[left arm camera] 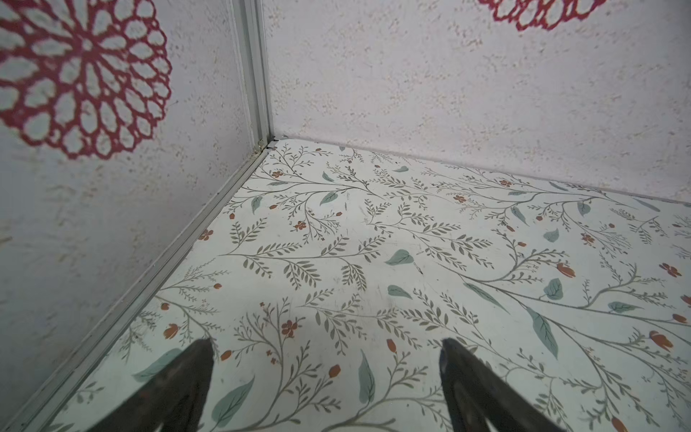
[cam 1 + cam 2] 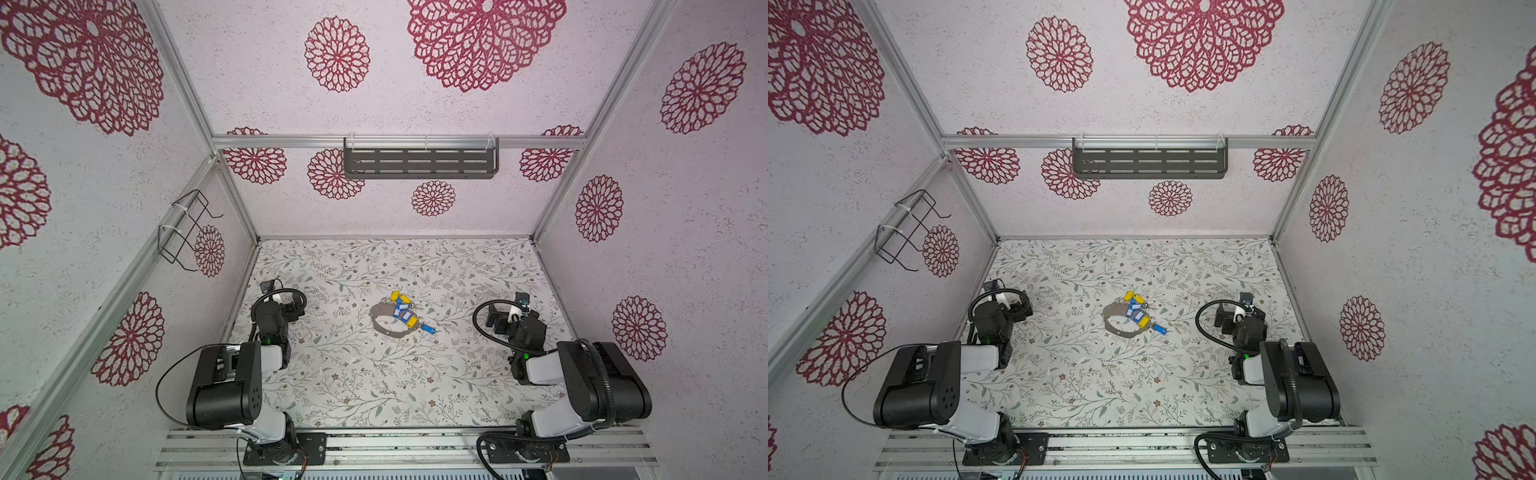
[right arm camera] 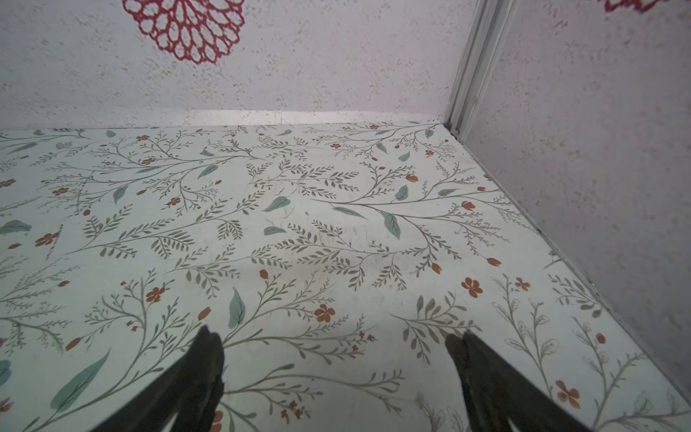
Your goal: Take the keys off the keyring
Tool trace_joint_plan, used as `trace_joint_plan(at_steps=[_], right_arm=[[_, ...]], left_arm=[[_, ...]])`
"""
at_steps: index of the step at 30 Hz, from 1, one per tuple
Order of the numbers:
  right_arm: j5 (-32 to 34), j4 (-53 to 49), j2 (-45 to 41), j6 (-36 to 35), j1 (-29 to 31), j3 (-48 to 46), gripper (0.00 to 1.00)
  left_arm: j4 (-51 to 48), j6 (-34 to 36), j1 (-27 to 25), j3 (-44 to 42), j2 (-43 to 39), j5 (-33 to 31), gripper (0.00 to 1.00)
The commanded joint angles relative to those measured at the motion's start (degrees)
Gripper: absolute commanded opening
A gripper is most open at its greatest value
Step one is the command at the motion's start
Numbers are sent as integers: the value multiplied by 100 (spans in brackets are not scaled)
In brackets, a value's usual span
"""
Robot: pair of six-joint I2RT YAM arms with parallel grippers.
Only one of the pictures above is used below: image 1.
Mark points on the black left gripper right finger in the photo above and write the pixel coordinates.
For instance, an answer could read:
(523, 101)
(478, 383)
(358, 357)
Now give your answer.
(478, 400)

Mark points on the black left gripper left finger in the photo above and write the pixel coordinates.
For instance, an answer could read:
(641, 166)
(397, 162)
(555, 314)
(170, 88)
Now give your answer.
(172, 400)

